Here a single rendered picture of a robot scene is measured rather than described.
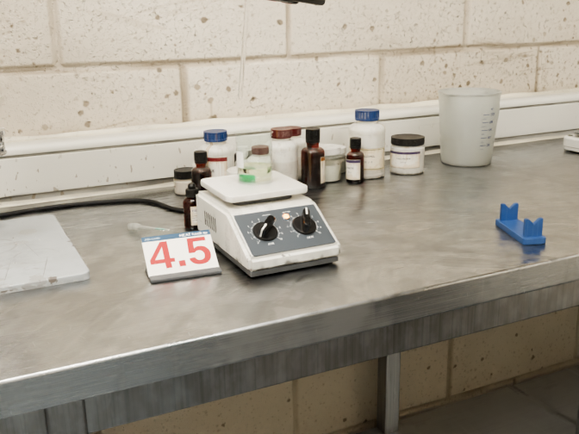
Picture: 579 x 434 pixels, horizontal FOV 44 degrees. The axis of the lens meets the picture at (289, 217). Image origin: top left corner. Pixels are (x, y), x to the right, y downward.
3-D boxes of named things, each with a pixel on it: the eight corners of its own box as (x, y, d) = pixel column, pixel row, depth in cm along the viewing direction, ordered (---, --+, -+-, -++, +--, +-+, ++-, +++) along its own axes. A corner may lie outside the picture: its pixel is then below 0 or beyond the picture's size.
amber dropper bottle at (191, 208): (180, 227, 110) (177, 183, 108) (191, 222, 113) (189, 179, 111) (196, 230, 109) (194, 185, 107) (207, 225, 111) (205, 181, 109)
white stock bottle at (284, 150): (302, 188, 132) (301, 129, 129) (271, 191, 131) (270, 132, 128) (292, 181, 138) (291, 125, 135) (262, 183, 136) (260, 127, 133)
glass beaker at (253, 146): (263, 190, 97) (262, 131, 95) (228, 187, 100) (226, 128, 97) (282, 180, 103) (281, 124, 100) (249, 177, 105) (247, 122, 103)
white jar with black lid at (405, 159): (394, 166, 148) (395, 133, 146) (426, 169, 146) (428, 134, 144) (385, 174, 142) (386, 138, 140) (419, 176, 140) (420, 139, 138)
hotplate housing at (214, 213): (342, 263, 94) (342, 204, 91) (249, 281, 88) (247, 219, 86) (271, 220, 113) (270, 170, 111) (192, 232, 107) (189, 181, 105)
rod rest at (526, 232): (546, 244, 100) (548, 220, 99) (523, 245, 99) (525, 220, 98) (515, 223, 109) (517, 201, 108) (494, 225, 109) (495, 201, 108)
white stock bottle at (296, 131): (308, 180, 138) (308, 128, 136) (280, 181, 138) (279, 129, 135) (304, 173, 144) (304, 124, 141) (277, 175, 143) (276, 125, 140)
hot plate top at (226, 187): (310, 192, 98) (310, 186, 98) (228, 204, 93) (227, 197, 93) (274, 175, 108) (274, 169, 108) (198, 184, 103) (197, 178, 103)
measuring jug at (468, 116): (470, 151, 163) (474, 83, 159) (520, 158, 154) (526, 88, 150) (418, 163, 152) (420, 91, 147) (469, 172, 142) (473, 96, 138)
